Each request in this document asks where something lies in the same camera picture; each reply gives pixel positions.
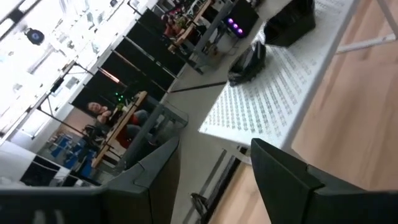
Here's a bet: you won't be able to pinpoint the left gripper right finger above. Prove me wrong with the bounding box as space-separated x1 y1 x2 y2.
251 138 326 224

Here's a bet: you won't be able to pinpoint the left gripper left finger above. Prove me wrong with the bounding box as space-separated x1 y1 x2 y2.
104 136 182 224

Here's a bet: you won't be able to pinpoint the round black plastic packet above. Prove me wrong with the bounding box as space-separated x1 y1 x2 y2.
227 42 262 87

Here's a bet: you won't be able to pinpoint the black square mini plate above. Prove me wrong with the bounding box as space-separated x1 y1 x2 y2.
245 40 267 75

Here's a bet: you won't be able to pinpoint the red chair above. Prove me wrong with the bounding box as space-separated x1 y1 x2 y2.
116 114 141 149

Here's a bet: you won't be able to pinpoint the light wooden work table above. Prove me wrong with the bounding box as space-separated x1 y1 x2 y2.
167 0 215 52
91 90 149 169

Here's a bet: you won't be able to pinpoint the white perforated metal shelf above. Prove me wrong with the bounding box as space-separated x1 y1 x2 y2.
198 0 398 151

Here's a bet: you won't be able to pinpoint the person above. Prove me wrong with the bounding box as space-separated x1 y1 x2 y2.
86 101 150 138
163 12 184 40

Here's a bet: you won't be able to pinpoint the blue storage bins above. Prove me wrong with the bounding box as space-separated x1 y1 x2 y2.
49 133 94 178

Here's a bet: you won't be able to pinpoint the black computer monitor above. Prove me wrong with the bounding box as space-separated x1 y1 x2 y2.
20 155 62 187

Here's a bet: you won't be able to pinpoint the black partition screen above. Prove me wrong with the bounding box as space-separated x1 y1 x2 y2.
71 9 187 119

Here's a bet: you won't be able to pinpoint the black overhead truss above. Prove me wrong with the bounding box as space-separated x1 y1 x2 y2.
26 60 94 138

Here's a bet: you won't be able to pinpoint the black computer purple lights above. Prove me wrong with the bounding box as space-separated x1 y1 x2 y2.
223 0 261 40

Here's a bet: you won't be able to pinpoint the long ceiling light bar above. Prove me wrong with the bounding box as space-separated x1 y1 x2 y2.
0 0 43 37

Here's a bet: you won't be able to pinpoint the grey metal table frame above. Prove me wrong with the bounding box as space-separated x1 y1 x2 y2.
186 0 237 75
114 102 190 175

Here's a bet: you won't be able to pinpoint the black aluminium table frame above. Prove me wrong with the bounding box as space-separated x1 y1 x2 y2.
190 146 249 224

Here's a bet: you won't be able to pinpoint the round ceiling camera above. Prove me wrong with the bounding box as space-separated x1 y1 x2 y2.
24 27 46 46

